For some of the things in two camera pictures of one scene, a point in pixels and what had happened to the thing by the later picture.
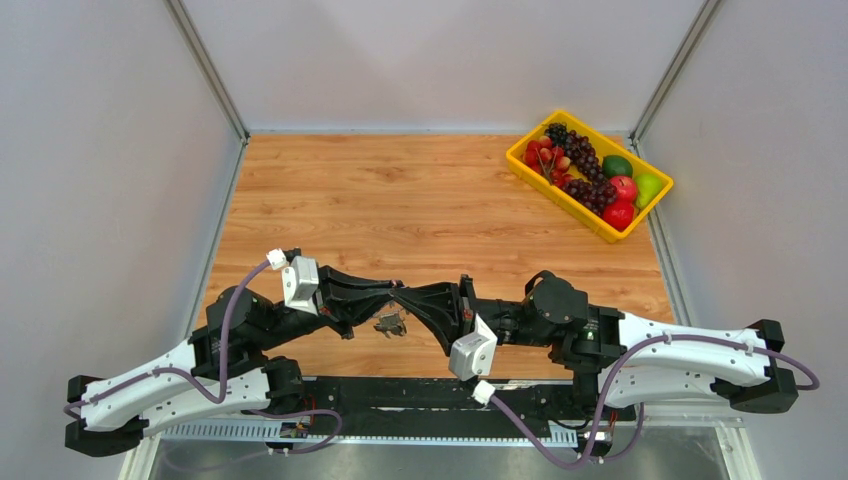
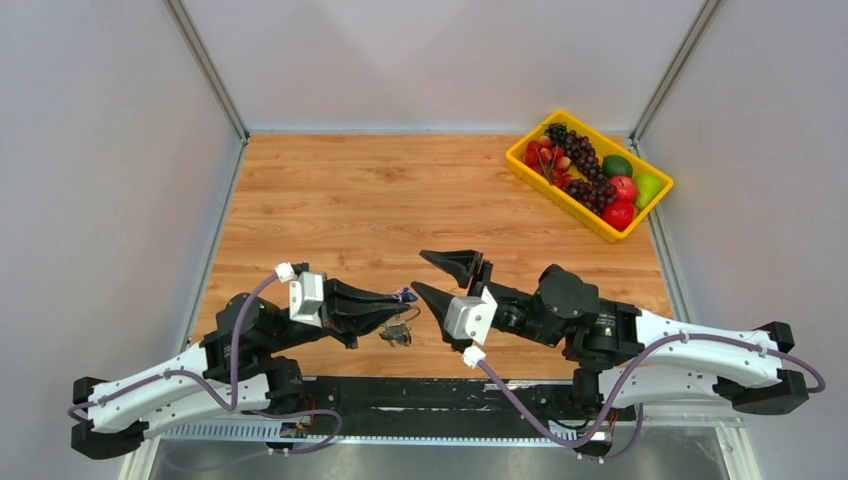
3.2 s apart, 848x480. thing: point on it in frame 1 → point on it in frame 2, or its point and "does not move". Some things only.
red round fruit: [619, 214] does not move
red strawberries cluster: [548, 161] does not move
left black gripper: [338, 288] → [361, 310]
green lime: [616, 165] does not move
